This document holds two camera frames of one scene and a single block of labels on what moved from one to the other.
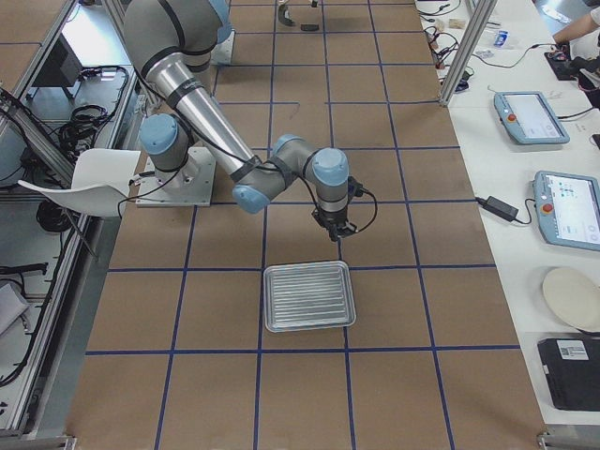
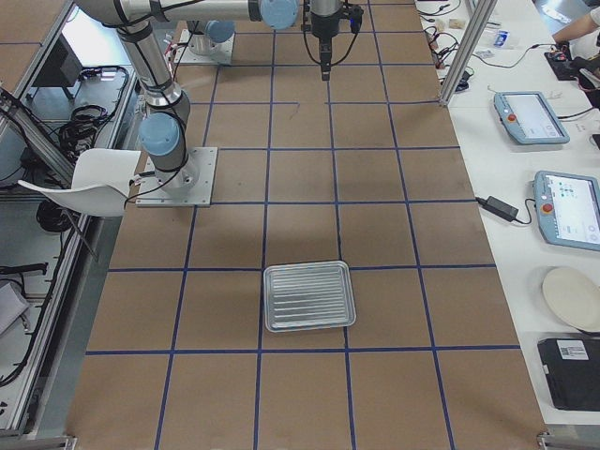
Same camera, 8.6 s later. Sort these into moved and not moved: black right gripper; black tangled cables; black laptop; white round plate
Moved: black right gripper
Not moved: black laptop; white round plate; black tangled cables
